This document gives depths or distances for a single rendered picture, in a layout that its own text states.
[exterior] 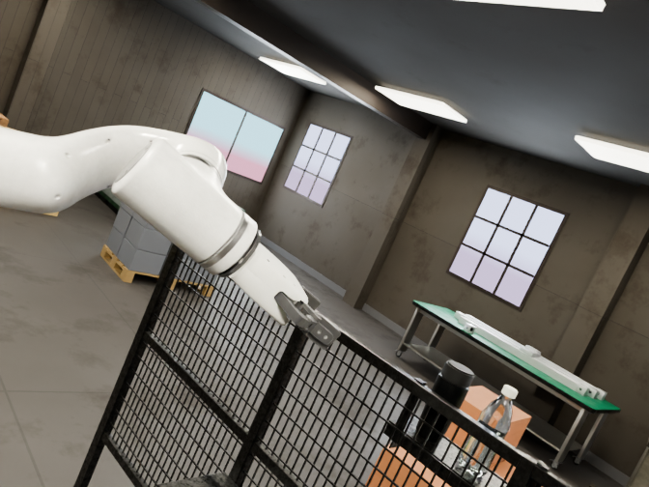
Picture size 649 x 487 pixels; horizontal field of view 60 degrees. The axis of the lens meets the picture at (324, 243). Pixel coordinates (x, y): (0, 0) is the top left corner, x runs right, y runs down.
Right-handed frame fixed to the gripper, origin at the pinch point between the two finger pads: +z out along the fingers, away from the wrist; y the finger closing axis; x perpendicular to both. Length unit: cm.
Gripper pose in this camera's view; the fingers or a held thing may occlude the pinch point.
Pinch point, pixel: (318, 321)
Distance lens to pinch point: 76.9
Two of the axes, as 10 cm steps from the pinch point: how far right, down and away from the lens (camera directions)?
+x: 7.0, -7.1, -0.4
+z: 6.5, 6.2, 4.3
